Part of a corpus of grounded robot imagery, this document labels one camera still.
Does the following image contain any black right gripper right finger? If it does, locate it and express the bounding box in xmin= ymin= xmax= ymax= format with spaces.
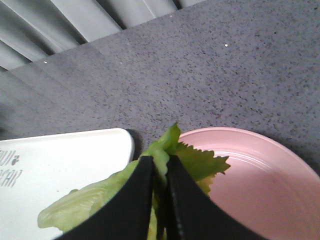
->
xmin=165 ymin=155 xmax=264 ymax=240

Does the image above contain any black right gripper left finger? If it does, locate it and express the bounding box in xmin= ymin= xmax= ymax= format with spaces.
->
xmin=58 ymin=156 xmax=154 ymax=240

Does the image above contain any green lettuce leaf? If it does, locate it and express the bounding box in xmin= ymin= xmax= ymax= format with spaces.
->
xmin=37 ymin=124 xmax=229 ymax=240

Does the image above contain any pink round plate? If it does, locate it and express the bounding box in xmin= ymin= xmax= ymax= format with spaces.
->
xmin=180 ymin=127 xmax=320 ymax=240

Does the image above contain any cream bear serving tray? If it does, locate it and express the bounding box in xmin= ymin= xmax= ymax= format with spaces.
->
xmin=0 ymin=128 xmax=135 ymax=240

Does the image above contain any white pleated curtain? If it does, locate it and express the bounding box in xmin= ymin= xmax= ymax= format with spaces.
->
xmin=0 ymin=0 xmax=198 ymax=72

